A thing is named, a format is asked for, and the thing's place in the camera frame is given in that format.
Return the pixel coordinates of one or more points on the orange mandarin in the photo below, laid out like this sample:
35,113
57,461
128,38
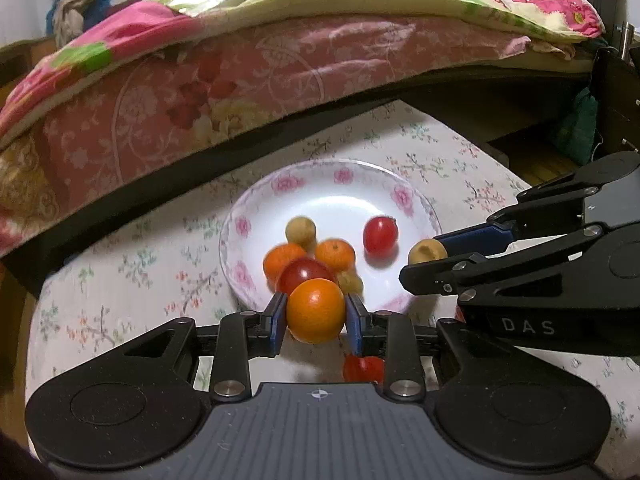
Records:
280,262
337,252

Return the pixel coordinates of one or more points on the medium red tomato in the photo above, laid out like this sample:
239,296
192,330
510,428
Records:
380,235

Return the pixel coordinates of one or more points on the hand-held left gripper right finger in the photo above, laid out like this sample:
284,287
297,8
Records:
354,325

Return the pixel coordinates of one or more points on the dark wooden cabinet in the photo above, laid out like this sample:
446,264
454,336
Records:
617,90

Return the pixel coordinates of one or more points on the large red tomato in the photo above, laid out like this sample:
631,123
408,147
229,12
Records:
302,272

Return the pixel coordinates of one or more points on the floral tablecloth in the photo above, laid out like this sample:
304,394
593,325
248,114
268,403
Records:
125,270

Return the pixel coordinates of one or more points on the brown longan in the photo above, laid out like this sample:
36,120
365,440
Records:
351,282
300,230
426,250

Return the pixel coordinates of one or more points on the dark bed frame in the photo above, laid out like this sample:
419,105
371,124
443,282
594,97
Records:
200,166

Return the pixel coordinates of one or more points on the green bag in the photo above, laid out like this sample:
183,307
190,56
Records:
577,125

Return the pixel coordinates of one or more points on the pink patterned blanket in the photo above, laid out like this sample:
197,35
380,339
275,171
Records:
250,80

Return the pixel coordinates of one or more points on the knotted curtain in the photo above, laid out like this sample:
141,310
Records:
75,0

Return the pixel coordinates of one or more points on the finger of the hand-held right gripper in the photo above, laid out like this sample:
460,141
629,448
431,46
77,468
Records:
475,237
430,277

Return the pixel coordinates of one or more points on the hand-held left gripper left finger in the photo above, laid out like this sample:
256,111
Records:
276,325

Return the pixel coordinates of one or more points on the smooth yellow-orange orange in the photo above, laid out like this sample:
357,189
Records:
316,310

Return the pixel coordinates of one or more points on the white plate with pink flowers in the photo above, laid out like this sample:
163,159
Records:
340,200

